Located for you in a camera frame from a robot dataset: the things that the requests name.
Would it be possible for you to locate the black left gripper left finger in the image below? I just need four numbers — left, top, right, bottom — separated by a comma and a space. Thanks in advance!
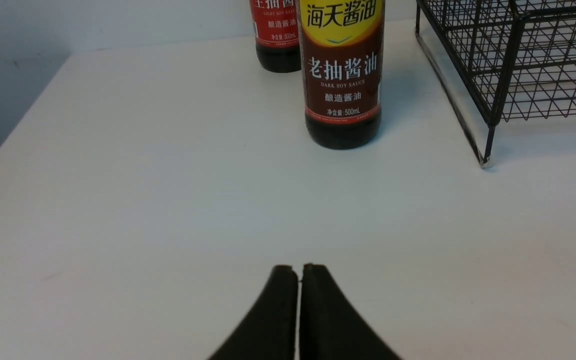
210, 265, 298, 360

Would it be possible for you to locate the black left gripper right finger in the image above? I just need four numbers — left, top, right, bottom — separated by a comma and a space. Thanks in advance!
299, 263, 400, 360

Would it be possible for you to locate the dark soy sauce bottle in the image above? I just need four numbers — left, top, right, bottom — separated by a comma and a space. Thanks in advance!
297, 0, 386, 150

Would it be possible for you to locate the light soy sauce bottle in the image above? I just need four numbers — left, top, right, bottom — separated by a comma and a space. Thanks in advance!
249, 0, 301, 73

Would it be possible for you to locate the black wire mesh shelf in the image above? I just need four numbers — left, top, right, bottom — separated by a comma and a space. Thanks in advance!
414, 0, 576, 168

